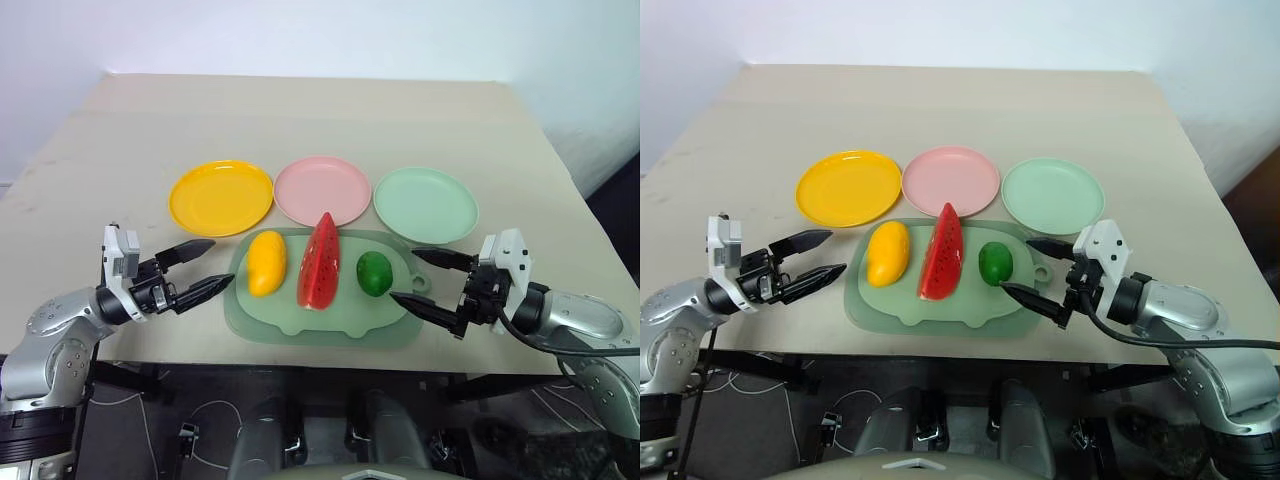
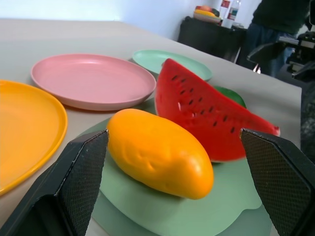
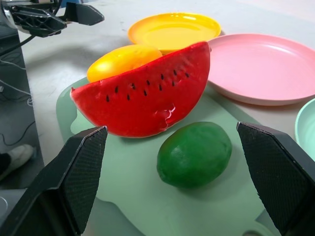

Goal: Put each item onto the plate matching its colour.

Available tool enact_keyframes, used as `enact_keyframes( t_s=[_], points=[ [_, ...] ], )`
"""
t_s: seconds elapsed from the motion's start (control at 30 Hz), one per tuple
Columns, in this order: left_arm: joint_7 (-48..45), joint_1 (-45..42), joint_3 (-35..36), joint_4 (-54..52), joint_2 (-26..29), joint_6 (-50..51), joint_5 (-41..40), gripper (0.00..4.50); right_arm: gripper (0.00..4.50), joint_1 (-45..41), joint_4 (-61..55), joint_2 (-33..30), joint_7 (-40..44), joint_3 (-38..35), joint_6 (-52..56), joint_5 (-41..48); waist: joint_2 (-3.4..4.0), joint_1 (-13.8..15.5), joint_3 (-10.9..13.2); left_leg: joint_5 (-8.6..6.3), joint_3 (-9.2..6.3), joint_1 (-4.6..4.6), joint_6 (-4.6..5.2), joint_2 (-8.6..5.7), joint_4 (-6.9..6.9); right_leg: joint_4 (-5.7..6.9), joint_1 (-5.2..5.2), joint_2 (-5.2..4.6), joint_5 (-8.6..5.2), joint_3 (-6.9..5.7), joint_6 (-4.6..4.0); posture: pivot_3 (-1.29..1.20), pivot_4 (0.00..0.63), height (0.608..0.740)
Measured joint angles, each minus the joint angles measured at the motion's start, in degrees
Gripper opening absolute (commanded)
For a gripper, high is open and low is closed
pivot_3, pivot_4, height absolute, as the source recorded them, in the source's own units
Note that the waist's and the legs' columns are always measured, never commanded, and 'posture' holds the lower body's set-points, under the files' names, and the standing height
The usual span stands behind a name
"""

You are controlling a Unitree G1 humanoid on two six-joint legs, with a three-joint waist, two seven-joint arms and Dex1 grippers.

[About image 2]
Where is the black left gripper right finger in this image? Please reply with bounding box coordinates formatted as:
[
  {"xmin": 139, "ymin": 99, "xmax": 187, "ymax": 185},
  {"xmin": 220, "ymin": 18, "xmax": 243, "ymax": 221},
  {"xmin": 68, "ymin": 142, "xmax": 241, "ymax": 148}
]
[{"xmin": 239, "ymin": 127, "xmax": 315, "ymax": 236}]

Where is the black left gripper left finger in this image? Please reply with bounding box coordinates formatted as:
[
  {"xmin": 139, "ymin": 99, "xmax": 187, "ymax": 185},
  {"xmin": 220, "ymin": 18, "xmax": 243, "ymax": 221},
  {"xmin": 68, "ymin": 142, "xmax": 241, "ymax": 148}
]
[{"xmin": 0, "ymin": 129, "xmax": 110, "ymax": 236}]

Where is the orange plate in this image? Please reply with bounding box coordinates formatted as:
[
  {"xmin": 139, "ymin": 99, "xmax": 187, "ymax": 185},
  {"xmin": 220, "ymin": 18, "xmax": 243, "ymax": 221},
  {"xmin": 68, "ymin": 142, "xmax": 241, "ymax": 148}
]
[{"xmin": 0, "ymin": 79, "xmax": 68, "ymax": 197}]

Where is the green plate under fruit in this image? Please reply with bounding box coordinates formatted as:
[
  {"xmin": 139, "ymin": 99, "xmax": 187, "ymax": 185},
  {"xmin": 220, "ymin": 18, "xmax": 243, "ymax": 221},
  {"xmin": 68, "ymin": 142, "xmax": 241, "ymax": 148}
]
[{"xmin": 64, "ymin": 99, "xmax": 271, "ymax": 236}]

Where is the pink plate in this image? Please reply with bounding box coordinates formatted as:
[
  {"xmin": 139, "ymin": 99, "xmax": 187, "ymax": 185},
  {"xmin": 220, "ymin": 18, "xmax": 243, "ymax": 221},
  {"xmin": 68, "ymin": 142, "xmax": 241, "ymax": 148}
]
[{"xmin": 31, "ymin": 53, "xmax": 157, "ymax": 112}]

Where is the mint green plate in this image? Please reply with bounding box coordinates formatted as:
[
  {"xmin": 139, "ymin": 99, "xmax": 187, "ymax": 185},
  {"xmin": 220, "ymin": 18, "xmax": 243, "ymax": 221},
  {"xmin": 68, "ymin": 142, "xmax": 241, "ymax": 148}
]
[{"xmin": 132, "ymin": 49, "xmax": 213, "ymax": 82}]

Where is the yellow mango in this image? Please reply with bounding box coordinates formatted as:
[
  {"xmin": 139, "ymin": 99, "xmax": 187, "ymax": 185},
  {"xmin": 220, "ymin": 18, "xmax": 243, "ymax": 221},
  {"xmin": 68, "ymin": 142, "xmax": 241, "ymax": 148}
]
[{"xmin": 106, "ymin": 108, "xmax": 215, "ymax": 200}]

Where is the red watermelon slice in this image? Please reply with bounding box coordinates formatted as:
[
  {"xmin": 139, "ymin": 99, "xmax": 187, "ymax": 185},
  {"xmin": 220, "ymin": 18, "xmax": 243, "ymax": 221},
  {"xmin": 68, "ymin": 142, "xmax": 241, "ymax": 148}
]
[{"xmin": 155, "ymin": 58, "xmax": 281, "ymax": 163}]

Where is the black machine equipment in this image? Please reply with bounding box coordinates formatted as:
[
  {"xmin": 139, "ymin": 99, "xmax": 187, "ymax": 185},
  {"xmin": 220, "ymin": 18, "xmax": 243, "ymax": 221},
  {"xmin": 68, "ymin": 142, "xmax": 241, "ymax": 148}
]
[{"xmin": 247, "ymin": 9, "xmax": 315, "ymax": 82}]

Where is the person in dark clothes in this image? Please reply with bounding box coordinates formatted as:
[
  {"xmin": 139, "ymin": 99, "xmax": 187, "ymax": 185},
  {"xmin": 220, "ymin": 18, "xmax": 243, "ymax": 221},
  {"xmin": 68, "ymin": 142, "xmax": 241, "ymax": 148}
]
[{"xmin": 245, "ymin": 0, "xmax": 311, "ymax": 78}]

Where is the black side table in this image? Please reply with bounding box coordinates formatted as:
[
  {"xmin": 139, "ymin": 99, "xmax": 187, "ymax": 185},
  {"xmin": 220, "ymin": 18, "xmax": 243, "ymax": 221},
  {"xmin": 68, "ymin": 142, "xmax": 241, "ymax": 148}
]
[{"xmin": 177, "ymin": 16, "xmax": 248, "ymax": 64}]

